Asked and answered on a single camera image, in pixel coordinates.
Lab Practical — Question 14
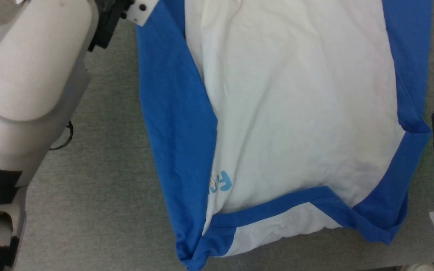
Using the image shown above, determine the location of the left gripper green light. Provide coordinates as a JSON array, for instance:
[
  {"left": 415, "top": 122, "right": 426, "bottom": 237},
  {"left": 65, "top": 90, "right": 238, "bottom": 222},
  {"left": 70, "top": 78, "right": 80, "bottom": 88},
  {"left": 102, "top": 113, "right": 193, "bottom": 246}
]
[{"left": 88, "top": 0, "right": 160, "bottom": 51}]

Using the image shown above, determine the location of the white and blue t-shirt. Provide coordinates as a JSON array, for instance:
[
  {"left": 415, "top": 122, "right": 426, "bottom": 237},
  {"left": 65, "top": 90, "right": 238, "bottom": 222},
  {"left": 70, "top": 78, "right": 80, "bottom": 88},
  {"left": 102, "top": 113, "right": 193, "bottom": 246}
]
[{"left": 136, "top": 0, "right": 434, "bottom": 271}]

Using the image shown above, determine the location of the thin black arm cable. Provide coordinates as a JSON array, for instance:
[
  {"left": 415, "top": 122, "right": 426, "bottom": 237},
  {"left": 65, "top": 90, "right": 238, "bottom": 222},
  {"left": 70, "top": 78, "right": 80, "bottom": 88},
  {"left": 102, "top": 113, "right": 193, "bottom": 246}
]
[{"left": 49, "top": 120, "right": 74, "bottom": 151}]

